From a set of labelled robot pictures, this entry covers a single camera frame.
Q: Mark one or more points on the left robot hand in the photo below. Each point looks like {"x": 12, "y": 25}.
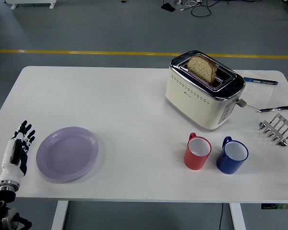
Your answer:
{"x": 10, "y": 155}

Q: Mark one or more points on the purple plastic plate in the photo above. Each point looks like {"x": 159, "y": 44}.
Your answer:
{"x": 67, "y": 154}

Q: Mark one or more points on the brown bread slice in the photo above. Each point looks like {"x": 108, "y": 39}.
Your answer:
{"x": 201, "y": 68}

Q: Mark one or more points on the black ballpoint pen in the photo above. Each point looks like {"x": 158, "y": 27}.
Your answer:
{"x": 273, "y": 109}

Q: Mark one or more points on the metal toast rack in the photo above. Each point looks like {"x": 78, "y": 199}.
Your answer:
{"x": 278, "y": 130}

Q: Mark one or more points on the white paper sheet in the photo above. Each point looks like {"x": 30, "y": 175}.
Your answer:
{"x": 256, "y": 95}

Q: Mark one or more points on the blue marker pen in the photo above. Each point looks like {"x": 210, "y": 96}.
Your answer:
{"x": 260, "y": 81}

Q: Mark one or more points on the white table leg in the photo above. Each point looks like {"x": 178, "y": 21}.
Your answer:
{"x": 60, "y": 215}
{"x": 237, "y": 216}

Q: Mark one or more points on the blue mug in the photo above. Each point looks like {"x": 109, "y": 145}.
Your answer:
{"x": 226, "y": 164}

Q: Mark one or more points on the black table control panel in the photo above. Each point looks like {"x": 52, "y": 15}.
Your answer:
{"x": 278, "y": 206}

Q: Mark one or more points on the cream and chrome toaster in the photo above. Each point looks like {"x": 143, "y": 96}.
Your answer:
{"x": 189, "y": 100}

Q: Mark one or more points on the red mug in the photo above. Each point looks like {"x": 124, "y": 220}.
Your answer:
{"x": 194, "y": 161}

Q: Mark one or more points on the white furniture base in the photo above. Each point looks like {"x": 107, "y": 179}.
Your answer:
{"x": 31, "y": 2}

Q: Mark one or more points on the black floor pedal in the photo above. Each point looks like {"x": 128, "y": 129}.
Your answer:
{"x": 168, "y": 7}

